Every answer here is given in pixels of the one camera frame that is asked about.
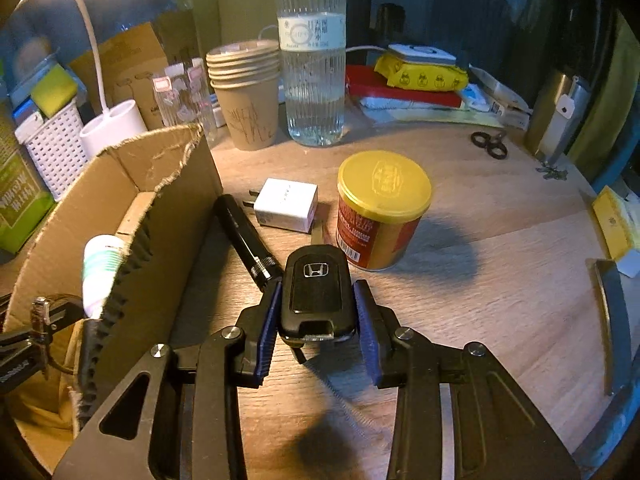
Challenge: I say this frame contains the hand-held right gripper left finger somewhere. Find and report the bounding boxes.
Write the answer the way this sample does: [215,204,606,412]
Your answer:
[52,280,283,480]

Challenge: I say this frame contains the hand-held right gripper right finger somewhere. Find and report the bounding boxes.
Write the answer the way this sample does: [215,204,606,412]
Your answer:
[352,280,583,480]

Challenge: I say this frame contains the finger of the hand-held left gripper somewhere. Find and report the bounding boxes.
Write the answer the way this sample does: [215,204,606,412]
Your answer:
[0,327,51,361]

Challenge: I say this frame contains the black car key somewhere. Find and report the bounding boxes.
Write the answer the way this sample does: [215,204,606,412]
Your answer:
[278,244,357,349]

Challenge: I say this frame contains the black flashlight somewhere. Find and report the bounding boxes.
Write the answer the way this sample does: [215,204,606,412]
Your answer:
[213,193,284,291]

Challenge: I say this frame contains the white pill bottle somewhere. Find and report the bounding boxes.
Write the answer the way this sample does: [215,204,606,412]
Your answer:
[81,234,127,320]

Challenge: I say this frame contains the white charger plug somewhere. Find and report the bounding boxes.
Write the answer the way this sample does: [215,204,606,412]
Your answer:
[243,178,320,234]

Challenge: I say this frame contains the red tin yellow lid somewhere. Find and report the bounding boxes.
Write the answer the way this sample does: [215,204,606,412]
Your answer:
[335,152,434,272]

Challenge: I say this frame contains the cardboard box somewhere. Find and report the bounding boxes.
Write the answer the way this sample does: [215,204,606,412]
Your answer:
[0,122,225,436]

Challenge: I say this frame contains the green paper cup pack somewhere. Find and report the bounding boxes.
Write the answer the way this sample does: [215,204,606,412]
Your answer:
[0,100,57,256]

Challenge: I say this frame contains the white plastic basket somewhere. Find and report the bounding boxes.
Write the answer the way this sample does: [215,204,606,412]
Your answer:
[14,97,92,202]

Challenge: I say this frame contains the stack of brown paper cups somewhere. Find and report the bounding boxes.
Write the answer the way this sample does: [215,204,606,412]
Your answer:
[205,39,281,153]

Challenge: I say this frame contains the black scissors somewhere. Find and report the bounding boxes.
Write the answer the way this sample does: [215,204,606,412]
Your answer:
[470,129,510,160]

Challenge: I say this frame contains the phone with lit screen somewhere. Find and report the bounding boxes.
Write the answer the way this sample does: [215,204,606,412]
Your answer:
[12,99,45,128]

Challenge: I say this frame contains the white desk lamp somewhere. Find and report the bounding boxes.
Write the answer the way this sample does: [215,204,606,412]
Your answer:
[15,0,147,159]

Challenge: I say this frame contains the bunch of keys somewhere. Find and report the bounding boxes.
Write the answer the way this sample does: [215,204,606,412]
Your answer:
[535,162,569,182]

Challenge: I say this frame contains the grey curved bar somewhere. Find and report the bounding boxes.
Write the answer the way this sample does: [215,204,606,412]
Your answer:
[584,258,629,397]

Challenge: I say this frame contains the red flat box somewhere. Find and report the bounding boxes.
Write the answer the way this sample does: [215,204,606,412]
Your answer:
[344,64,464,110]

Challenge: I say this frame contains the clear water bottle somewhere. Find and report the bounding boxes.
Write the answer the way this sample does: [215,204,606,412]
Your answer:
[276,0,348,148]

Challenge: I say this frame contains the blue white packet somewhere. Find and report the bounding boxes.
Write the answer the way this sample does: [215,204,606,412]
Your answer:
[459,84,502,114]

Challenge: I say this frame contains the yellow green sponge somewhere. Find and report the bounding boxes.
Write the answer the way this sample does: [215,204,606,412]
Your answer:
[29,64,79,111]

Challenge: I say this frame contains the yellow wet wipes pack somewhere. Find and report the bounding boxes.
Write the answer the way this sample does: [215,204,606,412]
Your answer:
[374,54,469,92]

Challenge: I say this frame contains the yellow tissue box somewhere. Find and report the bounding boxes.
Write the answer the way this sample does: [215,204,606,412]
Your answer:
[591,185,640,279]

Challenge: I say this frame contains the small white carton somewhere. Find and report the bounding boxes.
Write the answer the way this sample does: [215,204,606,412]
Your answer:
[469,64,532,117]

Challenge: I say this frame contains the white power bank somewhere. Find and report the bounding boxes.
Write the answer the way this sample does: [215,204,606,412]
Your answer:
[388,43,459,67]

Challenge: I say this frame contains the steel thermos flask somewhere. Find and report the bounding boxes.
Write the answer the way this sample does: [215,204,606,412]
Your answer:
[522,72,594,167]

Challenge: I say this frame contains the brown lamp carton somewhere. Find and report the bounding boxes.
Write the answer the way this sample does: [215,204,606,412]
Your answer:
[67,22,172,132]

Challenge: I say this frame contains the black framed glass door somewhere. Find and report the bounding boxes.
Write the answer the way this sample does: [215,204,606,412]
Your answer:
[345,0,606,91]

